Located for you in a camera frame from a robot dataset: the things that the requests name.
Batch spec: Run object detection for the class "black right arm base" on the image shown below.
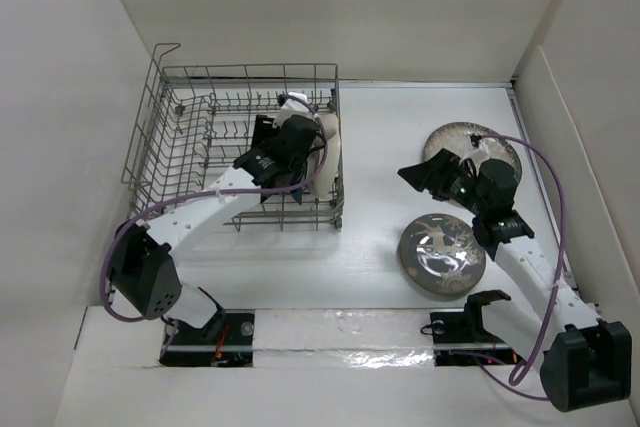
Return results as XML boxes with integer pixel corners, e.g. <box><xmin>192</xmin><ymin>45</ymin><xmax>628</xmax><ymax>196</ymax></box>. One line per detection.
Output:
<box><xmin>420</xmin><ymin>290</ymin><xmax>521</xmax><ymax>367</ymax></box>

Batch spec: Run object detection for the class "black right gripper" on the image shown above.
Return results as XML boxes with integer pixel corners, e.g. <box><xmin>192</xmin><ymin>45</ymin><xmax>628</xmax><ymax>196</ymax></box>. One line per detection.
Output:
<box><xmin>397</xmin><ymin>148</ymin><xmax>487</xmax><ymax>216</ymax></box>

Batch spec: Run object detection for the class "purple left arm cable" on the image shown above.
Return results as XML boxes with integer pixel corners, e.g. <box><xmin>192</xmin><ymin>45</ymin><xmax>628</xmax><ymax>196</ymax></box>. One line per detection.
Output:
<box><xmin>99</xmin><ymin>91</ymin><xmax>334</xmax><ymax>323</ymax></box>

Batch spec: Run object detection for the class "grey plate with gold tree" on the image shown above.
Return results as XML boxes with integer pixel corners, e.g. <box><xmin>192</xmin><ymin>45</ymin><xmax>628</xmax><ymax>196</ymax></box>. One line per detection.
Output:
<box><xmin>397</xmin><ymin>213</ymin><xmax>486</xmax><ymax>297</ymax></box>

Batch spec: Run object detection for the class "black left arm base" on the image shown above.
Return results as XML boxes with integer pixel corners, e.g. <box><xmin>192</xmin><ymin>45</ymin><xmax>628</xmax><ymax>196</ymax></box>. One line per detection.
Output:
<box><xmin>159</xmin><ymin>310</ymin><xmax>256</xmax><ymax>368</ymax></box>

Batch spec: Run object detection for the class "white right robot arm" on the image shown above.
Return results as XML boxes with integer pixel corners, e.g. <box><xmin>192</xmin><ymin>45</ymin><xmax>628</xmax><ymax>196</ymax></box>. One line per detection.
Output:
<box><xmin>398</xmin><ymin>149</ymin><xmax>632</xmax><ymax>412</ymax></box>

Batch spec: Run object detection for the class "speckled beige round plate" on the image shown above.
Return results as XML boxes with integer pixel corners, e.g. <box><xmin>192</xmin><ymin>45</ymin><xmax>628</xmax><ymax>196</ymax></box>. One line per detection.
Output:
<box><xmin>422</xmin><ymin>122</ymin><xmax>522</xmax><ymax>183</ymax></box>

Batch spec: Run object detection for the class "cream divided plate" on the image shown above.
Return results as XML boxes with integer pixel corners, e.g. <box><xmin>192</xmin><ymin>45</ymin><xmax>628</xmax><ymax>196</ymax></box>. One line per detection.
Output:
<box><xmin>306</xmin><ymin>114</ymin><xmax>341</xmax><ymax>199</ymax></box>

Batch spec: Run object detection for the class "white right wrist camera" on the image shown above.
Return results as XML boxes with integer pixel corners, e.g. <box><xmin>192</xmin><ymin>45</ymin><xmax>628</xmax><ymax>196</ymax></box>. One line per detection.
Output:
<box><xmin>467</xmin><ymin>134</ymin><xmax>490</xmax><ymax>163</ymax></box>

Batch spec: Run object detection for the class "blue leaf-shaped dish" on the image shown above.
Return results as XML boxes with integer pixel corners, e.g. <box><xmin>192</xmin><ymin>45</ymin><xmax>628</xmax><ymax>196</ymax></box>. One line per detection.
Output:
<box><xmin>288</xmin><ymin>183</ymin><xmax>304</xmax><ymax>205</ymax></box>

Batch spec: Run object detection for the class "grey wire dish rack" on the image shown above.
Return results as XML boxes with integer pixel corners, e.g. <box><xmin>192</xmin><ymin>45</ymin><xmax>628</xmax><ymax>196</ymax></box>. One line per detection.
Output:
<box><xmin>121</xmin><ymin>43</ymin><xmax>340</xmax><ymax>214</ymax></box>

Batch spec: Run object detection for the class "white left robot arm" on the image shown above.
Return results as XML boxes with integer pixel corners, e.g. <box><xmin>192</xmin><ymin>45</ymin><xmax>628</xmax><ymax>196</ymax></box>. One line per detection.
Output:
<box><xmin>99</xmin><ymin>112</ymin><xmax>340</xmax><ymax>344</ymax></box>

